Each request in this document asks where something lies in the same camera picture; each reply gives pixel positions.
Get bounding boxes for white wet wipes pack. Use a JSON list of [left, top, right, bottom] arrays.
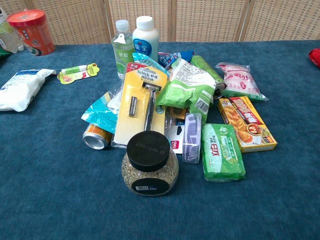
[[0, 68, 57, 113]]

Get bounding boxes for clear plastic case purple contents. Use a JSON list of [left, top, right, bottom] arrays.
[[182, 112, 202, 165]]

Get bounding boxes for yellow razor blister pack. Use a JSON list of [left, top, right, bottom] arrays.
[[111, 62, 169, 150]]

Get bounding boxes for white blue-label milk bottle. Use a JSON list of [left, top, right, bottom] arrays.
[[132, 15, 160, 63]]

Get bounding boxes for orange drink can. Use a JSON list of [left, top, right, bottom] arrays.
[[82, 123, 113, 151]]

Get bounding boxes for green soap bar package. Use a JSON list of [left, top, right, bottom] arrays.
[[201, 123, 247, 183]]

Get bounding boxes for orange black packet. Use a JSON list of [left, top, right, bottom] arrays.
[[165, 105, 191, 119]]

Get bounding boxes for red object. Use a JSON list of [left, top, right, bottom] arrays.
[[308, 48, 320, 69]]

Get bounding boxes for wicker folding screen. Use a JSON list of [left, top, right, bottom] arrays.
[[0, 0, 320, 46]]

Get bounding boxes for clear green-label water bottle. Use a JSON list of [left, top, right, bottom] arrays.
[[111, 19, 136, 80]]

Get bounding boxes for lip balm blister card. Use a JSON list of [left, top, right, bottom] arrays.
[[56, 62, 101, 86]]

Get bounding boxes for glass jar with black lid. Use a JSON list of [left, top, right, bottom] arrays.
[[121, 130, 180, 197]]

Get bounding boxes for green and white snack bag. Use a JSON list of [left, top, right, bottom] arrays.
[[155, 56, 217, 126]]

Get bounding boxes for clear lime drink bottle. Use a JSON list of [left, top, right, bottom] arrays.
[[0, 6, 25, 54]]

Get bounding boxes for white red stationery blister card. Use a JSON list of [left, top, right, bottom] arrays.
[[165, 116, 186, 155]]

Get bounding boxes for blue red snack packet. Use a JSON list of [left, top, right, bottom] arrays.
[[157, 49, 195, 68]]

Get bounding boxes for red orange cup container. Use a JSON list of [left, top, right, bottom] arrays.
[[6, 9, 56, 57]]

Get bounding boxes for green tube can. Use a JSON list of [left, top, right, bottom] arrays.
[[190, 55, 228, 99]]

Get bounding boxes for green cloth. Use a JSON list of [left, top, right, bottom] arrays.
[[0, 47, 14, 62]]

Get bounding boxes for pink and white bag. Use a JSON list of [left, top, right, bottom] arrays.
[[215, 61, 270, 102]]

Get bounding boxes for teal and white pouch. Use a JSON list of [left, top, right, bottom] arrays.
[[80, 52, 171, 135]]

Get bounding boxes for yellow curry box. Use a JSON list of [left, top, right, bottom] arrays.
[[217, 96, 279, 154]]

